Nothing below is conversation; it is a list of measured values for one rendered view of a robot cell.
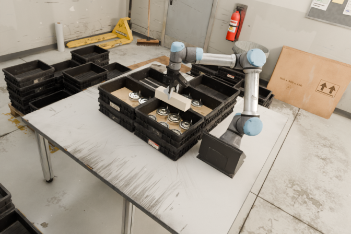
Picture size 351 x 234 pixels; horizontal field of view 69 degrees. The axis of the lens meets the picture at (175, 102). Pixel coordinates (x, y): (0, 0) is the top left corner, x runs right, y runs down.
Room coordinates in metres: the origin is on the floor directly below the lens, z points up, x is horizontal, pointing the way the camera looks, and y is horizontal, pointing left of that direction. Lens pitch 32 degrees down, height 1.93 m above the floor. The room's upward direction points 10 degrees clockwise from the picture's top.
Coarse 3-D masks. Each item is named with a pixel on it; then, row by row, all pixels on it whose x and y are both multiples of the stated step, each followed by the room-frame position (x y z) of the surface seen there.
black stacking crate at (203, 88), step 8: (200, 80) 2.14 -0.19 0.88; (208, 80) 2.13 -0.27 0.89; (200, 88) 2.07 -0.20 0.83; (208, 88) 2.10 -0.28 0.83; (216, 88) 2.08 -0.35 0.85; (224, 88) 2.04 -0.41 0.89; (232, 88) 2.00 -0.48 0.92; (216, 96) 1.98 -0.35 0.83; (224, 96) 2.00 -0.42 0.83; (224, 104) 1.75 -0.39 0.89; (232, 104) 1.89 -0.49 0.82
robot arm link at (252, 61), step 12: (240, 60) 1.57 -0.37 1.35; (252, 60) 1.47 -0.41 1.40; (264, 60) 1.49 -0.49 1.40; (252, 72) 1.46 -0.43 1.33; (252, 84) 1.42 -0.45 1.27; (252, 96) 1.38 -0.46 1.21; (252, 108) 1.34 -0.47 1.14; (240, 120) 1.34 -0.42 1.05; (252, 120) 1.28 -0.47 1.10; (240, 132) 1.32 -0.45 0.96; (252, 132) 1.25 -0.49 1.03
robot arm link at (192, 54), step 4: (188, 48) 1.43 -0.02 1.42; (192, 48) 1.44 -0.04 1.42; (196, 48) 1.45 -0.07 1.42; (200, 48) 1.46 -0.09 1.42; (188, 52) 1.41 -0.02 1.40; (192, 52) 1.42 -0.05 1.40; (196, 52) 1.42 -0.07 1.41; (200, 52) 1.43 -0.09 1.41; (188, 56) 1.40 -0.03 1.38; (192, 56) 1.41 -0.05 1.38; (196, 56) 1.42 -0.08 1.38; (200, 56) 1.42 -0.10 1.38; (188, 60) 1.46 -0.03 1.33; (192, 60) 1.44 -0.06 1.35; (196, 60) 1.43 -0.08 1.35
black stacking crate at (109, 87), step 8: (120, 80) 1.82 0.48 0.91; (128, 80) 1.85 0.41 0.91; (104, 88) 1.69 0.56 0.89; (112, 88) 1.75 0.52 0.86; (120, 88) 1.83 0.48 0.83; (128, 88) 1.85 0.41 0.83; (136, 88) 1.80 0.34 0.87; (144, 88) 1.76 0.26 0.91; (104, 96) 1.60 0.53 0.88; (144, 96) 1.75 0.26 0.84; (152, 96) 1.71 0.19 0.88; (120, 104) 1.51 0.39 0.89; (120, 112) 1.50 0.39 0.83; (128, 112) 1.46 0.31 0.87
